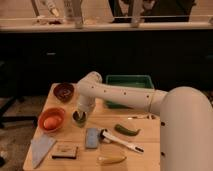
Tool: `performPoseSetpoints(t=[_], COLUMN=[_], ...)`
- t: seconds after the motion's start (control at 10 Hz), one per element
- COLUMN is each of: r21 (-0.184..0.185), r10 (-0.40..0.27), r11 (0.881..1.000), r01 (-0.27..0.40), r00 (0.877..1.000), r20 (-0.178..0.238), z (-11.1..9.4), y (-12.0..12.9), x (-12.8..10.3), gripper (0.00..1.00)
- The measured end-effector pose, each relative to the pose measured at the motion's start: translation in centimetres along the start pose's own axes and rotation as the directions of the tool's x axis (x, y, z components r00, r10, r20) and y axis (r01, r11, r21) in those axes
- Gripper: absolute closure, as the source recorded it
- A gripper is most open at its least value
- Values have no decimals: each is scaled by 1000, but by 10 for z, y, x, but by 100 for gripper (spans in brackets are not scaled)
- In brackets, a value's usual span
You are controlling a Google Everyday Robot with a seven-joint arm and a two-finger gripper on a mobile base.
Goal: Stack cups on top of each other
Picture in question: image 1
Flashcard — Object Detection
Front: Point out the brown block eraser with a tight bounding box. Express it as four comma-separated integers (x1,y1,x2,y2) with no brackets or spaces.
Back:
51,144,78,159

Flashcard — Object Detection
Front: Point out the dark red bowl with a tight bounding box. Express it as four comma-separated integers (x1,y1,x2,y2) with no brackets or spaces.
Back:
53,83,74,103

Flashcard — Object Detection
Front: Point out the blue sponge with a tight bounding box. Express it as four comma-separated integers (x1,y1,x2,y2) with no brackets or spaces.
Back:
85,128,99,149

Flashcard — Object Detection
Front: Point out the yellow banana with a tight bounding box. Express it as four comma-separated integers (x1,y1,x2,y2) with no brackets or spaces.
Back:
97,156,126,164

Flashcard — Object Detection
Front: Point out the black office chair base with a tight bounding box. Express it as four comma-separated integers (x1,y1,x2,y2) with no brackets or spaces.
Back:
0,96,38,129

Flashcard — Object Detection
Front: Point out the grey folded cloth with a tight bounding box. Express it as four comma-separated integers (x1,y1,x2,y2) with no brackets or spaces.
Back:
31,134,56,168

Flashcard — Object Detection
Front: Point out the small metal utensil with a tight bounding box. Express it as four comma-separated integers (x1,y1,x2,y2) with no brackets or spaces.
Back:
127,115,156,120

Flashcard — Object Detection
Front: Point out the green chili pepper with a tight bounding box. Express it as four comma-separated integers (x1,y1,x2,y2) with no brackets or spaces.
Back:
114,124,140,136

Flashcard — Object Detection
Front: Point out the orange bowl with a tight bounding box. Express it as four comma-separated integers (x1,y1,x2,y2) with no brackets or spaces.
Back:
38,107,66,133

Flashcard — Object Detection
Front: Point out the green plastic tray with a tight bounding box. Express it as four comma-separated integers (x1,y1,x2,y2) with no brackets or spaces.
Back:
104,74,155,110

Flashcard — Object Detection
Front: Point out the white handled brush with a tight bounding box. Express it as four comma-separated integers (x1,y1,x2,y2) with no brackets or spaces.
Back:
100,129,144,154

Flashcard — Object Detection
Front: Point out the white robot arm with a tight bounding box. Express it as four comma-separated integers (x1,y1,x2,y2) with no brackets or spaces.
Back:
77,71,213,171

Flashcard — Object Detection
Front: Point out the orange fruit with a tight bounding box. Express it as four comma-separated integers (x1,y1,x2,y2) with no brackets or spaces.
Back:
43,116,62,130

